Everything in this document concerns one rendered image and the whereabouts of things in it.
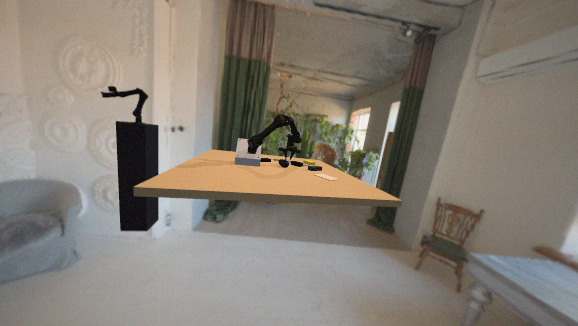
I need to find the pale cream flat rectangular card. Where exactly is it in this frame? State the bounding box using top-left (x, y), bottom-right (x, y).
top-left (314, 174), bottom-right (339, 181)

